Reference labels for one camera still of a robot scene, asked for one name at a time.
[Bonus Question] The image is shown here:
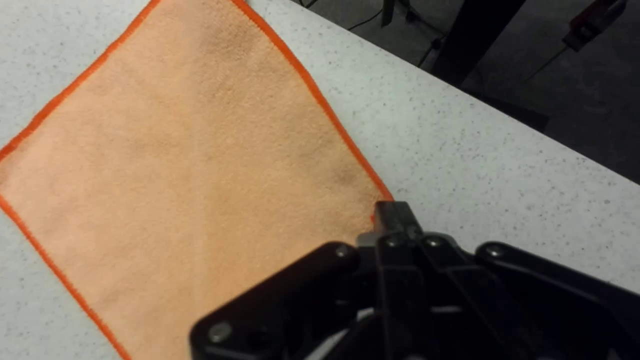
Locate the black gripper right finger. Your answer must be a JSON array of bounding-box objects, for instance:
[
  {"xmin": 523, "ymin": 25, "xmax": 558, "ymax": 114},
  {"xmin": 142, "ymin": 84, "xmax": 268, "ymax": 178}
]
[{"xmin": 394, "ymin": 201, "xmax": 640, "ymax": 360}]

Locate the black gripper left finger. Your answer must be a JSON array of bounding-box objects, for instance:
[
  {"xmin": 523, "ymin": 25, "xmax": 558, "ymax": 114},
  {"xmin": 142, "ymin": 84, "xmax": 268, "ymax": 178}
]
[{"xmin": 189, "ymin": 199, "xmax": 430, "ymax": 360}]

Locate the orange microfiber cloth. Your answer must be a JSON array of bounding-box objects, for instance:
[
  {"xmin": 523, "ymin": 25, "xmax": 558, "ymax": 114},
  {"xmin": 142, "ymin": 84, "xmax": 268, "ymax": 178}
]
[{"xmin": 0, "ymin": 0, "xmax": 397, "ymax": 360}]

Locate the black metal post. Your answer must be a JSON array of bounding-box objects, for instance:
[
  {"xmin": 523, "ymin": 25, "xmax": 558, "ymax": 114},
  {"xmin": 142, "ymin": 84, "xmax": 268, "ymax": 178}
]
[{"xmin": 430, "ymin": 0, "xmax": 530, "ymax": 86}]

